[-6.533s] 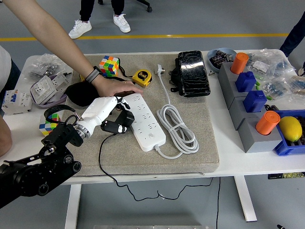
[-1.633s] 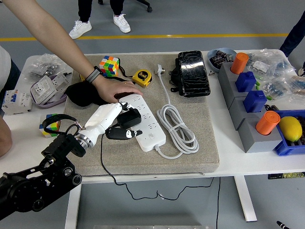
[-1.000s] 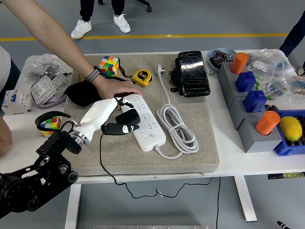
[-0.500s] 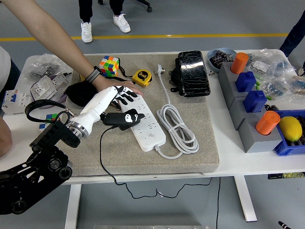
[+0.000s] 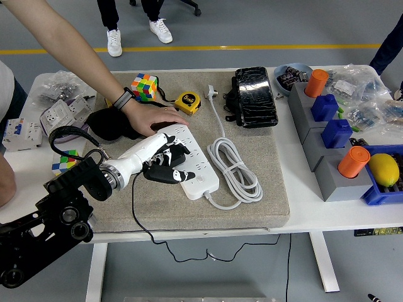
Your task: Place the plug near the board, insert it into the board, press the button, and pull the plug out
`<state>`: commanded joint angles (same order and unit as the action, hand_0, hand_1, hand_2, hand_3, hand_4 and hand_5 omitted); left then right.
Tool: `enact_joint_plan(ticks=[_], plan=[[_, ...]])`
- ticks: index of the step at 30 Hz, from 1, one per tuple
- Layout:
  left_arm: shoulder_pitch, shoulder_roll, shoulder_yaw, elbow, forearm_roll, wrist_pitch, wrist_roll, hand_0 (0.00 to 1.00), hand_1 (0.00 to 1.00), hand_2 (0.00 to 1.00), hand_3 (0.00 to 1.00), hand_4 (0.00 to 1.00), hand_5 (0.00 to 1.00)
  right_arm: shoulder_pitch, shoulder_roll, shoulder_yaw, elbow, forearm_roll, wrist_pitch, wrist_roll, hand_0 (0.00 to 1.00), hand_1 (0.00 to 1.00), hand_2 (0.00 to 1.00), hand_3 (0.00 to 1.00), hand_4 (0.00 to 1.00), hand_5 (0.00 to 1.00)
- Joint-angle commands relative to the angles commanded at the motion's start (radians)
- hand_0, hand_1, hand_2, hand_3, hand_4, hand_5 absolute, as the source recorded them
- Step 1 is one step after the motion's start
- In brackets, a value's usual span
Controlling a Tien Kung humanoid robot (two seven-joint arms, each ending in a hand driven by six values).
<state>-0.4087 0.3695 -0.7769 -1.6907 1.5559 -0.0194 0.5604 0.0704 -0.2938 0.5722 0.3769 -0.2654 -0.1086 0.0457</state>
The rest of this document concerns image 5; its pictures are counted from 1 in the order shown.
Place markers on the white socket block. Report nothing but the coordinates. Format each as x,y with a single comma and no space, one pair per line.
80,108

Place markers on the black cloth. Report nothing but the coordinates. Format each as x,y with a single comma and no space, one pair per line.
104,124

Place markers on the small colourful puzzle cube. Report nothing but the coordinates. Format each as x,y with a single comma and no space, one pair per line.
64,162

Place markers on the orange cylinder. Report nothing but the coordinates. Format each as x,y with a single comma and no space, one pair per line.
315,83
354,162

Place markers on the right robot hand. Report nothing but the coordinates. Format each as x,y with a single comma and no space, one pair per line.
374,298

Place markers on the clear bag of metal parts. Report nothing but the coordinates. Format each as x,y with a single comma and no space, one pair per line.
56,85

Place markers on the small metal bit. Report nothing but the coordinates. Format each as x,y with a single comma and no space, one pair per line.
90,96

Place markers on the grey-brown mat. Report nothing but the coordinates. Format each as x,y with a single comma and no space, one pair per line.
189,217

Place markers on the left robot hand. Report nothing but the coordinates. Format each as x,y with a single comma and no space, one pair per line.
141,151

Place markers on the person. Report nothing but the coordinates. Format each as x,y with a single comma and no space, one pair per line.
390,47
6,88
114,42

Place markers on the white wall socket panel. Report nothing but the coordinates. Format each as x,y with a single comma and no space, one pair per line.
56,118

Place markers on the person's left forearm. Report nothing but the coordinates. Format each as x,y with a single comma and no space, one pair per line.
63,41

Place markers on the white circuit breaker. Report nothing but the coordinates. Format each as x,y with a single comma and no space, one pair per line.
19,133

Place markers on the person's left hand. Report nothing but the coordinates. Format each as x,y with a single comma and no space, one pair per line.
148,116

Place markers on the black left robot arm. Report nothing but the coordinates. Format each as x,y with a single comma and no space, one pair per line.
72,179

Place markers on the grey holder block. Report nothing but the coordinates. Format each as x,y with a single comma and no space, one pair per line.
313,148
299,110
343,188

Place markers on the large colourful puzzle cube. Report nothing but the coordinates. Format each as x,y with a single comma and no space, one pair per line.
143,86

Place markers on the black plug adapter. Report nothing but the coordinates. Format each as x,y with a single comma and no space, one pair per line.
182,154

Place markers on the white power strip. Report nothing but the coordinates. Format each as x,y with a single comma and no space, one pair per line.
203,190

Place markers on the clear bag of components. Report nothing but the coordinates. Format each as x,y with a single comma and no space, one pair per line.
362,81
378,113

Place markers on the black glossy case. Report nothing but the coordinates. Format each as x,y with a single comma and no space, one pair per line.
255,94

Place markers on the green clip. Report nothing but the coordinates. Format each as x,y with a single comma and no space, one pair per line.
355,128
340,110

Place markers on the blue storage bin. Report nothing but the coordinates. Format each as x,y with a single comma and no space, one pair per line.
378,196

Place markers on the black wristband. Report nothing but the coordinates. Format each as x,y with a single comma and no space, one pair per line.
121,98

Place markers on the black table control panel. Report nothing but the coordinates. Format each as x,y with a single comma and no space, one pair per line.
378,232

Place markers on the white table leg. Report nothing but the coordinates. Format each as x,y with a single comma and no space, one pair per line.
324,264
96,270

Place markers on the blue block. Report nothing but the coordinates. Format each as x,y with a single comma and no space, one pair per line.
337,133
324,108

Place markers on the small metal clip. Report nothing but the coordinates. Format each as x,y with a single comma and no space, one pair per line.
280,96

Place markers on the blue bowl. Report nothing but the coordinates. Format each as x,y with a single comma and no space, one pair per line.
280,83

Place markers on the person's right forearm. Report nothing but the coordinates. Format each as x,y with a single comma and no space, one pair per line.
6,182

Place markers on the yellow lemon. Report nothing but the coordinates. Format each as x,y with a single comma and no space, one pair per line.
384,170

